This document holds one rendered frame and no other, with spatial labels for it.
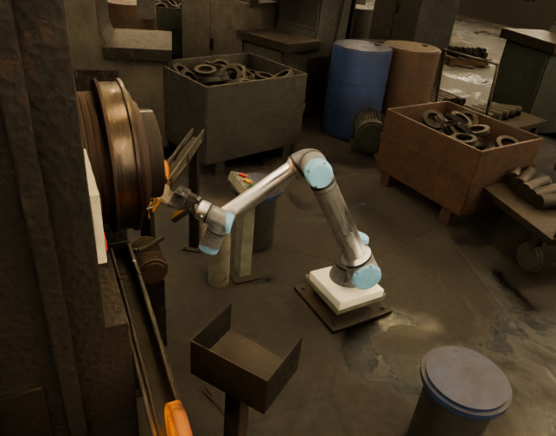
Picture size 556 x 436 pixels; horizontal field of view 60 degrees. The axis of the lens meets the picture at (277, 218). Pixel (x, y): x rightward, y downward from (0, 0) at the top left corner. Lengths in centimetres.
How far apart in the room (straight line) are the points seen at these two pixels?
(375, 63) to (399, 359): 301
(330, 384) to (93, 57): 307
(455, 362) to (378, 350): 64
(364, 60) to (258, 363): 362
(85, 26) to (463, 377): 351
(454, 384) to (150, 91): 328
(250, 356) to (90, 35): 316
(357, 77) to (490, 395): 346
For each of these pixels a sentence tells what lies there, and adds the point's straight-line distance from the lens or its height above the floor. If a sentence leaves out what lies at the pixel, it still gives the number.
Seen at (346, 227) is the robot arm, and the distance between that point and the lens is 223.
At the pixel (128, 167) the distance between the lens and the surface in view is 137.
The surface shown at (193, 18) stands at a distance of 607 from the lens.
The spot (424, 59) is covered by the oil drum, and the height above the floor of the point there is 82.
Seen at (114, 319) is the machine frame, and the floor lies 87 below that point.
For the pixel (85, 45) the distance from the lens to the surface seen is 424.
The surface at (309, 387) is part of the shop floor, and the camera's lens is 233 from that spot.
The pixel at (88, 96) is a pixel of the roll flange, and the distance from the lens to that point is 150.
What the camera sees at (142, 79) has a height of 63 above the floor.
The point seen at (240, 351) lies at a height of 60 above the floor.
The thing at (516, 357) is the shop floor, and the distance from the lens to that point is 284.
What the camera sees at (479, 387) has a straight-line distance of 196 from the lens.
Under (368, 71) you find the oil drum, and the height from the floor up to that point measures 71.
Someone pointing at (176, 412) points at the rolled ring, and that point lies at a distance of 124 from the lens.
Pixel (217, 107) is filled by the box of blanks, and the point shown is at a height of 57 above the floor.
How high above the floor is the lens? 176
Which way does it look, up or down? 31 degrees down
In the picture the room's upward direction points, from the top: 6 degrees clockwise
